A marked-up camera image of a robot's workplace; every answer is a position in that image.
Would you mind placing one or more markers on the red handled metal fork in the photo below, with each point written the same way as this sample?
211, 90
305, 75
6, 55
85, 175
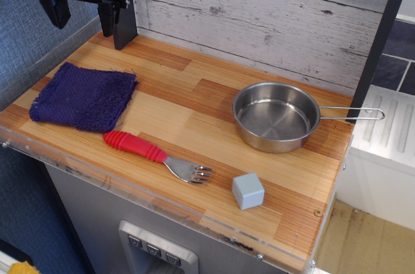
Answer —
184, 170

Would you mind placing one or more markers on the grey toy fridge cabinet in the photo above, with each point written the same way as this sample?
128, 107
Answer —
96, 207

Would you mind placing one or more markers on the yellow object at corner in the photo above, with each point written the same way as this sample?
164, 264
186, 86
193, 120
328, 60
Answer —
22, 268

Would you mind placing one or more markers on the silver dispenser button panel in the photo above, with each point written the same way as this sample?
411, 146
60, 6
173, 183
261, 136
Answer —
147, 252

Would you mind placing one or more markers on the black left frame post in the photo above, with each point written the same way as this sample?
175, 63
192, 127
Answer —
125, 31

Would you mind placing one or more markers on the black right frame post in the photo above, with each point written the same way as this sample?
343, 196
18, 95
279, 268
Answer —
382, 34

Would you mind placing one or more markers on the purple terry cloth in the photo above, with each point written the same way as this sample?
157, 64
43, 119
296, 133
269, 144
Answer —
86, 99

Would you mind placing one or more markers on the grey cube block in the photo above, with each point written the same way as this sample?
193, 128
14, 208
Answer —
248, 191

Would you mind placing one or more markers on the clear acrylic table edge guard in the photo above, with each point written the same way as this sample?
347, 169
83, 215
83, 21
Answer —
248, 218

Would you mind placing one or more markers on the white ribbed radiator cover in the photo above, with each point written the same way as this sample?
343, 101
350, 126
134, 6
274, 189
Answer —
387, 139

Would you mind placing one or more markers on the stainless steel pan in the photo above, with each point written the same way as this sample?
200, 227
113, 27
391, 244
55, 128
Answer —
276, 117

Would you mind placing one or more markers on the black frame post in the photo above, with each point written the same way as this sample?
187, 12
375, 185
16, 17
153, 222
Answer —
125, 31
382, 34

